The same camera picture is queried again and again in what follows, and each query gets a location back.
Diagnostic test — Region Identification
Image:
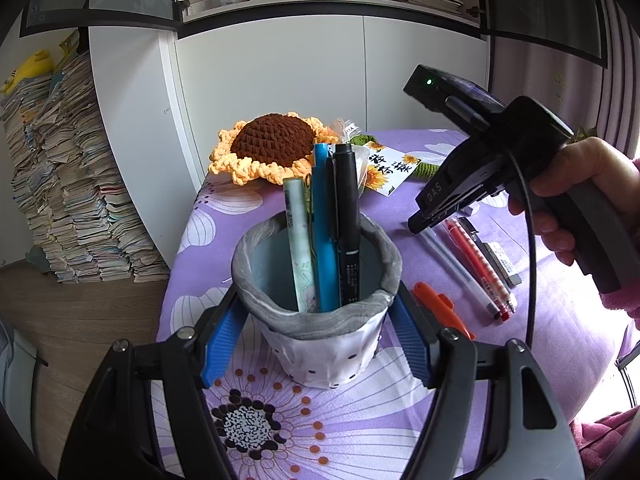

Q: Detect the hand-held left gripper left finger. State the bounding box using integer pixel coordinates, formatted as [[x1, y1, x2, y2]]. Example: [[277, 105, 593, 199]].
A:
[[59, 286, 249, 480]]

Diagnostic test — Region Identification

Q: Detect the yellow plush toy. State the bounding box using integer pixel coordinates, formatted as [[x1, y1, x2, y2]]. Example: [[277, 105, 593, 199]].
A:
[[0, 49, 54, 96]]

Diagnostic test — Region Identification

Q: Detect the green crochet stem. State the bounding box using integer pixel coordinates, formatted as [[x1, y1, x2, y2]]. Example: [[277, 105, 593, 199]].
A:
[[351, 131, 452, 182]]

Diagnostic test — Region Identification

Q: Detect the grey green floor object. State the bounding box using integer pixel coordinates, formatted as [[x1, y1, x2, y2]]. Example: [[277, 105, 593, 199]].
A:
[[26, 245, 52, 274]]

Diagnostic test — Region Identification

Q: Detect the grey white fabric pen holder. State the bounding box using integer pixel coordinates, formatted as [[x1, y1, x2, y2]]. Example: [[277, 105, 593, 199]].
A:
[[231, 211, 404, 391]]

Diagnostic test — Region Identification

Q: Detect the sunflower printed card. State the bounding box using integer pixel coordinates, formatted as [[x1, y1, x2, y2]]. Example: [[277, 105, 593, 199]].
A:
[[360, 140, 421, 196]]

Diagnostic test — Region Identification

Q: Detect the pink fleece clothing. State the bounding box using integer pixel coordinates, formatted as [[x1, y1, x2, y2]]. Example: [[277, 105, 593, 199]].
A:
[[569, 409, 640, 472]]

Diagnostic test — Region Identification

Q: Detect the clear wrap tag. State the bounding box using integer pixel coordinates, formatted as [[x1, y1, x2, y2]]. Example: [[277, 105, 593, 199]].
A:
[[334, 118, 362, 144]]

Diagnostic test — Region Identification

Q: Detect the person's right hand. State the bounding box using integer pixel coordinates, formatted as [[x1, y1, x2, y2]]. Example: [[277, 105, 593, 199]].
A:
[[508, 135, 640, 267]]

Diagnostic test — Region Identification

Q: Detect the grey pink curtain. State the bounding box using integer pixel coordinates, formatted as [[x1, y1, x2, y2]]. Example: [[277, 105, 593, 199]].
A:
[[492, 0, 640, 153]]

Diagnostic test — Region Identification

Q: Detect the grey blue bed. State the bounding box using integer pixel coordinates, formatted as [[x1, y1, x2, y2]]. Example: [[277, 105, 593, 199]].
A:
[[0, 305, 48, 461]]

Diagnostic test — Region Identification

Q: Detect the purple floral tablecloth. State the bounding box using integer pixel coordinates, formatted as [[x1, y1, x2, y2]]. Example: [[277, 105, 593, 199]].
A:
[[155, 127, 640, 480]]

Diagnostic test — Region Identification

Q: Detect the crochet sunflower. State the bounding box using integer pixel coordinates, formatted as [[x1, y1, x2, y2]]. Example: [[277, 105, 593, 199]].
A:
[[207, 113, 347, 187]]

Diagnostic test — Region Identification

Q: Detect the white eraser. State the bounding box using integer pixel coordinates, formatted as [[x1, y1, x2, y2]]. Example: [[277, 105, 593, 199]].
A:
[[487, 240, 522, 286]]

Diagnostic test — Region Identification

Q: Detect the tall pile of papers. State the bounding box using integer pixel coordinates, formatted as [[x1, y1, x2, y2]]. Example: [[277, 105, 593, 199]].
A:
[[0, 51, 172, 284]]

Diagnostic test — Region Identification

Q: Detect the white green patterned pen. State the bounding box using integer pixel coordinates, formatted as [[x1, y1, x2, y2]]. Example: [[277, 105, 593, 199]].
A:
[[283, 177, 319, 313]]

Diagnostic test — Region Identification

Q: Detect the clear gel pen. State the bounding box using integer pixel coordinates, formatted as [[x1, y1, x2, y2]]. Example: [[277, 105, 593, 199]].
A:
[[419, 227, 497, 317]]

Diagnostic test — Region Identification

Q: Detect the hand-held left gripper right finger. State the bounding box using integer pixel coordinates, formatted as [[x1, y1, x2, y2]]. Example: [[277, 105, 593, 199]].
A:
[[389, 284, 584, 480]]

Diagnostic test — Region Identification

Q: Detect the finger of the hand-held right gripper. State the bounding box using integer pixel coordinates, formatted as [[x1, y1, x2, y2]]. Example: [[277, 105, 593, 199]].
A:
[[406, 136, 507, 235]]

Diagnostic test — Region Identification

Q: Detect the red pen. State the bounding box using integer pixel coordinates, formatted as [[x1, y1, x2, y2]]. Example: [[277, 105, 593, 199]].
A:
[[444, 217, 512, 322]]

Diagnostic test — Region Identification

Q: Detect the orange utility knife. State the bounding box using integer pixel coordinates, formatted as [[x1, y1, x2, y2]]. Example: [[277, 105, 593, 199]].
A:
[[413, 282, 477, 342]]

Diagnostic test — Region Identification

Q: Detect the messy stack of booklets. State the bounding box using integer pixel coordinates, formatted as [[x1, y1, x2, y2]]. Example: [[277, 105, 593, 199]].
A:
[[389, 0, 464, 17]]

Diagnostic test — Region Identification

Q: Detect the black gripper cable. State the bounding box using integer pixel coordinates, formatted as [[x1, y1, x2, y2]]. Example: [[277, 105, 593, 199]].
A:
[[509, 152, 538, 347]]

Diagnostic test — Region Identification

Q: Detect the black slim pen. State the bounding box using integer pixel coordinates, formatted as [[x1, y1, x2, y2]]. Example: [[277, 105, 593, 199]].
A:
[[462, 215, 512, 289]]

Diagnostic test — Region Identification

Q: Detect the blue pen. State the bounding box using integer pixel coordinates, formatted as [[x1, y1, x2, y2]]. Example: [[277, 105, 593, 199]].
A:
[[312, 142, 341, 313]]

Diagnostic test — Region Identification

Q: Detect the black marker pen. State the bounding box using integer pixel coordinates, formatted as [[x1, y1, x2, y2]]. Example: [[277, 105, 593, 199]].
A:
[[332, 143, 362, 307]]

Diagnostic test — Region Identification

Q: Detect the white bookcase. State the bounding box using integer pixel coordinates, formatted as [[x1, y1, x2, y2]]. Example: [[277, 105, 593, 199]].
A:
[[89, 0, 494, 272]]

